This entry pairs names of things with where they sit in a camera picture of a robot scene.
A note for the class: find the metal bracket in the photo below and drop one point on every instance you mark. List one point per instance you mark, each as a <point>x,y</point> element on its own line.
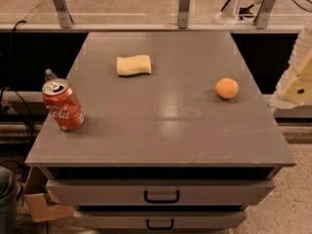
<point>183,13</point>
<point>262,18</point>
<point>64,18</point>

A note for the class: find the left metal bracket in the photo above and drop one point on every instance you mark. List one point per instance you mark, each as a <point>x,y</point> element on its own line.
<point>64,18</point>

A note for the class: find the grey drawer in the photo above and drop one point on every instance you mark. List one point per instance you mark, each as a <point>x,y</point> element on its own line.
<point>158,192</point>
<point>160,221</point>

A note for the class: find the dark bin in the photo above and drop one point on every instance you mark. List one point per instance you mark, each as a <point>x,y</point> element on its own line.
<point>8,201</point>

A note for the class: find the white stand behind glass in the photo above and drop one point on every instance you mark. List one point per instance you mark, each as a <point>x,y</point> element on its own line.
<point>231,10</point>

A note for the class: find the yellow sponge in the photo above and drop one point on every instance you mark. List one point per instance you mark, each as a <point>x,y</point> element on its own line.
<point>134,65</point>

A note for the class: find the right metal bracket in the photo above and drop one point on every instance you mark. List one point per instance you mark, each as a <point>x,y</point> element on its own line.
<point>262,18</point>

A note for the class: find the orange fruit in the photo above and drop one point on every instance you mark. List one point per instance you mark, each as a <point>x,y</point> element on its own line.
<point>227,88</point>

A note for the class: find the upper grey drawer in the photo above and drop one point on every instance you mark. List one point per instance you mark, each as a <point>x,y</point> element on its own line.
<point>158,192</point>

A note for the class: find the grey drawer cabinet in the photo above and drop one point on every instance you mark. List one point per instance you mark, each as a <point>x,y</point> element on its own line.
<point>169,124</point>

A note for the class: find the red cola can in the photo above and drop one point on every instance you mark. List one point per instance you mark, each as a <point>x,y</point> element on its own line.
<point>63,104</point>

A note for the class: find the lower grey drawer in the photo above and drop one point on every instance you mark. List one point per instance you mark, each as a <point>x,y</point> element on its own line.
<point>160,221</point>

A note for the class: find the clear plastic bottle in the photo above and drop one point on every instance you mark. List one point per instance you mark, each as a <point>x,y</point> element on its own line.
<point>50,75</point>

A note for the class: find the cardboard box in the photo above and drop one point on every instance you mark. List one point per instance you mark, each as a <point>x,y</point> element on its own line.
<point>41,202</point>

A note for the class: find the middle metal bracket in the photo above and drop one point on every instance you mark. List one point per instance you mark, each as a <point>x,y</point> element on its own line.
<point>183,13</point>

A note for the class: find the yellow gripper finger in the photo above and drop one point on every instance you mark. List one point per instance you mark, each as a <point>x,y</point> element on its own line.
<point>299,90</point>

